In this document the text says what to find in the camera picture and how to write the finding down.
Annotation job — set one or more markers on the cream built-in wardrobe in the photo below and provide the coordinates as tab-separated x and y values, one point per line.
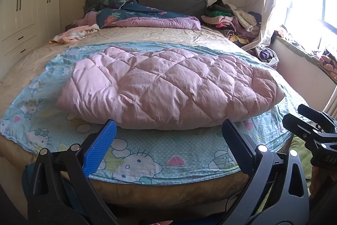
23	3

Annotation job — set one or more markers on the window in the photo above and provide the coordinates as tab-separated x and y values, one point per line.
316	3

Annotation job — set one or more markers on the pile of mixed clothes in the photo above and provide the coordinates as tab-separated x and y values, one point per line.
231	19

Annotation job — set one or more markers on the pink quilted jacket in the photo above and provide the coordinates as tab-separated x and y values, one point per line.
171	88

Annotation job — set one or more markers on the purple clothes bundle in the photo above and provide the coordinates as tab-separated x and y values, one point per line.
266	55

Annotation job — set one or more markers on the dark floral duvet lilac lining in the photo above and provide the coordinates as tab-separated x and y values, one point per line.
147	18

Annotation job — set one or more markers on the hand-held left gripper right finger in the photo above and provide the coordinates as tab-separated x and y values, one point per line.
237	147

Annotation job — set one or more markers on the orange white patterned cloth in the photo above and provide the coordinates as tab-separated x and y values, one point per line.
71	35

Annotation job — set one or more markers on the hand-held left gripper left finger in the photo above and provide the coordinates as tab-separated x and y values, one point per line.
101	147

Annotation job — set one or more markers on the colourful cloth on sill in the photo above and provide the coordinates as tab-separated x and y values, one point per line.
326	61

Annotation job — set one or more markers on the green fuzzy cloth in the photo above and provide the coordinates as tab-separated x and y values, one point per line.
300	156

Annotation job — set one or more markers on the cream window bench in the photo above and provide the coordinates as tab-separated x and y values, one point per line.
297	69

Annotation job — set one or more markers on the bed with beige sheet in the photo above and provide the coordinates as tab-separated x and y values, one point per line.
158	35

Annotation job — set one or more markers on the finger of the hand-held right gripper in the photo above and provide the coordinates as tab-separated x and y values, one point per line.
302	128
318	117

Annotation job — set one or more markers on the pink pillow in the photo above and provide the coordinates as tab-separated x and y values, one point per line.
88	18

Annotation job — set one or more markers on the blue cartoon printed sheet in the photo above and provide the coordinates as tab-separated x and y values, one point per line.
144	159

